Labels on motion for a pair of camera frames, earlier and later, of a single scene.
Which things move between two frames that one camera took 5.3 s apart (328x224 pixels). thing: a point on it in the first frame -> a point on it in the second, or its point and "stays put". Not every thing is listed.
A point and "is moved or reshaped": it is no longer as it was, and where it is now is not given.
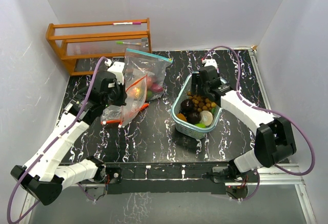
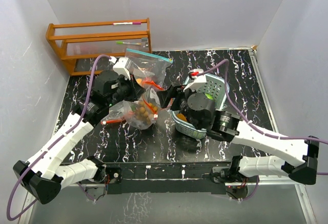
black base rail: (135, 178) stays put
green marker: (120, 42) stays put
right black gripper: (196, 81) -> (166, 96)
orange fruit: (181, 117) stays put
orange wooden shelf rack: (99, 39) stays put
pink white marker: (126, 23) stays put
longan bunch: (201, 104) is moved or reshaped
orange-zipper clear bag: (136, 101) is moved or reshaped
